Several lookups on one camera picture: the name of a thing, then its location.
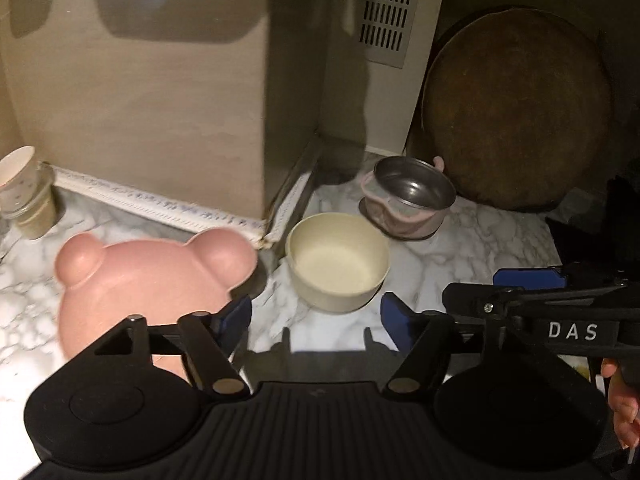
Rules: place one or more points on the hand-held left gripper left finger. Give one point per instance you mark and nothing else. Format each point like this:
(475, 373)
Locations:
(235, 319)

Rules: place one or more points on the clear plastic container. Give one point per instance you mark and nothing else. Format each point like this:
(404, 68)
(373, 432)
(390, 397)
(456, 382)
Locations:
(35, 215)

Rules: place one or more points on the black gas stove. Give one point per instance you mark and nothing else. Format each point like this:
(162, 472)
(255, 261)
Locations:
(575, 242)

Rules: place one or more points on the cream round bowl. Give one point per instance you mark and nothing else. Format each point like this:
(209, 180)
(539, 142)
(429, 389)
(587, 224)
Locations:
(340, 265)

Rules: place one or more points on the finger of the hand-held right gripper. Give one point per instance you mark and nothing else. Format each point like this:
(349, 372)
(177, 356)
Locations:
(462, 300)
(530, 277)

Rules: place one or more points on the white floral bowl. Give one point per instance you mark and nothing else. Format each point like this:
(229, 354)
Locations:
(17, 172)

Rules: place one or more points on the white vent grille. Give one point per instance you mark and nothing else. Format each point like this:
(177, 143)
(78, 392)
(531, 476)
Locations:
(387, 7)

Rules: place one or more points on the person's right hand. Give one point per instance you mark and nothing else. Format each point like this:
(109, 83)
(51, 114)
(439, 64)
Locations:
(622, 410)

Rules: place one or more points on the round wooden cutting board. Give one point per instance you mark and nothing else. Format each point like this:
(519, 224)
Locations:
(517, 110)

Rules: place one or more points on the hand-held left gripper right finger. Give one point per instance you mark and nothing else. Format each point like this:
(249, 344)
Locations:
(396, 321)

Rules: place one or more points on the pink bear-shaped plate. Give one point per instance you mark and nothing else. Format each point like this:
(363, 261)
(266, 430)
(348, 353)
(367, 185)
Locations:
(145, 285)

